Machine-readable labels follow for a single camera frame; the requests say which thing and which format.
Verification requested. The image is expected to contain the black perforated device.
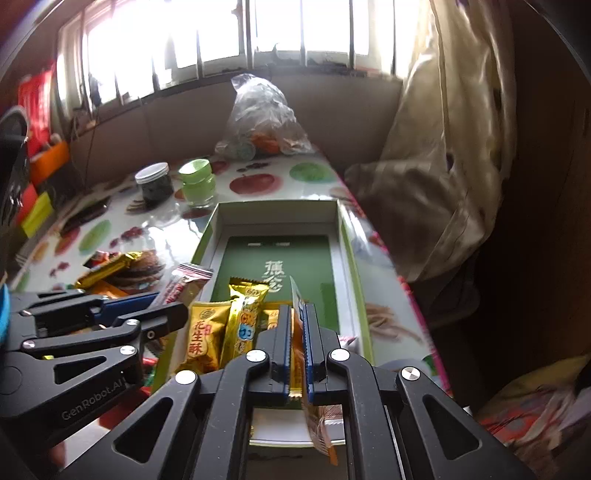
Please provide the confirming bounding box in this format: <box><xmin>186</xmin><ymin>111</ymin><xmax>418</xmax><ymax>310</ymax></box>
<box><xmin>0</xmin><ymin>106</ymin><xmax>31</xmax><ymax>227</ymax></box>

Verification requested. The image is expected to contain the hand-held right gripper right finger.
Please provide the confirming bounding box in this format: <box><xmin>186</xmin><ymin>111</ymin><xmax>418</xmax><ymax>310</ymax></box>
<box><xmin>302</xmin><ymin>302</ymin><xmax>536</xmax><ymax>480</ymax></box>

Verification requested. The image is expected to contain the large orange snack packet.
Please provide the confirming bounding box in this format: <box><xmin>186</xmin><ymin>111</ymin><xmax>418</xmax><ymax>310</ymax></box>
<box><xmin>288</xmin><ymin>275</ymin><xmax>340</xmax><ymax>467</ymax></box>

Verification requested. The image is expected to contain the red printed bag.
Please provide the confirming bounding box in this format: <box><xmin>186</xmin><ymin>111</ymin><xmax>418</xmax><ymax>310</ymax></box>
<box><xmin>17</xmin><ymin>69</ymin><xmax>56</xmax><ymax>158</ymax></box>

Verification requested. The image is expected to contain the dark jar with silver lid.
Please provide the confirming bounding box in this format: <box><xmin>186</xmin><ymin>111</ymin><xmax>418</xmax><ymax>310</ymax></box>
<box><xmin>135</xmin><ymin>162</ymin><xmax>175</xmax><ymax>208</ymax></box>

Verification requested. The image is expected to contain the green jar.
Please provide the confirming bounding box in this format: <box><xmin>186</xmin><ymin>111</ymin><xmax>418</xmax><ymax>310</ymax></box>
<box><xmin>178</xmin><ymin>158</ymin><xmax>218</xmax><ymax>208</ymax></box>

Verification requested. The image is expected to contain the window with metal bars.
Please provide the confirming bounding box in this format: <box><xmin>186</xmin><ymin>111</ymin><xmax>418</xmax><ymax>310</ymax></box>
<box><xmin>55</xmin><ymin>0</ymin><xmax>416</xmax><ymax>112</ymax></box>

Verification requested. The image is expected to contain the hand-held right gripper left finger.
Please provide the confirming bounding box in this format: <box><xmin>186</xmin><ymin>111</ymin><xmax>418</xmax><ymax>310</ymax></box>
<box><xmin>60</xmin><ymin>304</ymin><xmax>296</xmax><ymax>480</ymax></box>

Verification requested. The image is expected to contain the fruit print tablecloth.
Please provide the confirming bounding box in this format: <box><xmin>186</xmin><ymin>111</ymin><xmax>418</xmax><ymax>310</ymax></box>
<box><xmin>9</xmin><ymin>148</ymin><xmax>451</xmax><ymax>398</ymax></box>

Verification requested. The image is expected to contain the white red snack bar packet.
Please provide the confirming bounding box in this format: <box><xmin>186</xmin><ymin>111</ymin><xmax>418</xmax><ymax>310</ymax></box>
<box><xmin>161</xmin><ymin>262</ymin><xmax>214</xmax><ymax>309</ymax></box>

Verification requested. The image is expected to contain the clear plastic bag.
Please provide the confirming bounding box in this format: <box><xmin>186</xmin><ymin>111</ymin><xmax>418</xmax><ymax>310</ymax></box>
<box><xmin>215</xmin><ymin>73</ymin><xmax>315</xmax><ymax>160</ymax></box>

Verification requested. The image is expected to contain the colourful printed cloth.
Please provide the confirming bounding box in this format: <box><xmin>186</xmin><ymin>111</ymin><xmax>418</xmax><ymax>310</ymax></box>
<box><xmin>475</xmin><ymin>355</ymin><xmax>591</xmax><ymax>480</ymax></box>

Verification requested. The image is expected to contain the cream patterned curtain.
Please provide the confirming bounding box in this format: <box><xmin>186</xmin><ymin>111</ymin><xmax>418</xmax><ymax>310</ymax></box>
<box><xmin>344</xmin><ymin>0</ymin><xmax>518</xmax><ymax>282</ymax></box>

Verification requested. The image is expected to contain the green cardboard box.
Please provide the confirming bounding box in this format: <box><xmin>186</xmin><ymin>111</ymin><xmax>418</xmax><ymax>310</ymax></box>
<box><xmin>152</xmin><ymin>199</ymin><xmax>375</xmax><ymax>450</ymax></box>

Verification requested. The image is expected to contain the orange box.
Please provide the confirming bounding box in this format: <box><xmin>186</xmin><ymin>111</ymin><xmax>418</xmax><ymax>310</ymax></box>
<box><xmin>28</xmin><ymin>141</ymin><xmax>71</xmax><ymax>183</ymax></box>

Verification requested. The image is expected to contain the black phone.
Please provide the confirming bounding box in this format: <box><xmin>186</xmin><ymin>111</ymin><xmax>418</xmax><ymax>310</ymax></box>
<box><xmin>60</xmin><ymin>196</ymin><xmax>112</xmax><ymax>236</ymax></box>

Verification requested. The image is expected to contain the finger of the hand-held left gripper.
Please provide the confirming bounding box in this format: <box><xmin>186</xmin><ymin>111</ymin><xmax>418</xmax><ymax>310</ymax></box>
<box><xmin>18</xmin><ymin>301</ymin><xmax>190</xmax><ymax>392</ymax></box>
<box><xmin>9</xmin><ymin>290</ymin><xmax>161</xmax><ymax>337</ymax></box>

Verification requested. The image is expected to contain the gold foil snack packet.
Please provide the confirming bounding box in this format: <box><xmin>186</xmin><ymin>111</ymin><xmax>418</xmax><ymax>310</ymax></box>
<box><xmin>76</xmin><ymin>251</ymin><xmax>134</xmax><ymax>289</ymax></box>

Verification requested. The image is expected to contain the gold snack packet blue mark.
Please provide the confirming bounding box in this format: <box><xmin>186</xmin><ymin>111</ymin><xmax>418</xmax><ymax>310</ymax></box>
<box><xmin>221</xmin><ymin>276</ymin><xmax>271</xmax><ymax>370</ymax></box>

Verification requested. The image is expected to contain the white foam sheet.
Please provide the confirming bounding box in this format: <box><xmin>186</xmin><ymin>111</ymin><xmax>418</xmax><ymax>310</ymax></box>
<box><xmin>62</xmin><ymin>360</ymin><xmax>416</xmax><ymax>480</ymax></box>

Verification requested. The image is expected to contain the yellow green box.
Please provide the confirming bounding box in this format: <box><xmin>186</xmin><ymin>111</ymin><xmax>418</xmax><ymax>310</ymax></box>
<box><xmin>21</xmin><ymin>191</ymin><xmax>55</xmax><ymax>238</ymax></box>

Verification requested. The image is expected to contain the yellow snack packet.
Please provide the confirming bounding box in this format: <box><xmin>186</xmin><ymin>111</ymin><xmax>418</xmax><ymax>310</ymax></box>
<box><xmin>185</xmin><ymin>300</ymin><xmax>232</xmax><ymax>377</ymax></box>

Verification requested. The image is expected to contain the brown wooden cabinet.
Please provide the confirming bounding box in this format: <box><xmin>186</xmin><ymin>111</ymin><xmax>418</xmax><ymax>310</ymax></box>
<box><xmin>499</xmin><ymin>0</ymin><xmax>591</xmax><ymax>370</ymax></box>

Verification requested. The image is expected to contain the small orange snack packet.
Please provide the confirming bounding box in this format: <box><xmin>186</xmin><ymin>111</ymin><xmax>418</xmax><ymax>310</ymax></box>
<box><xmin>92</xmin><ymin>281</ymin><xmax>130</xmax><ymax>298</ymax></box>

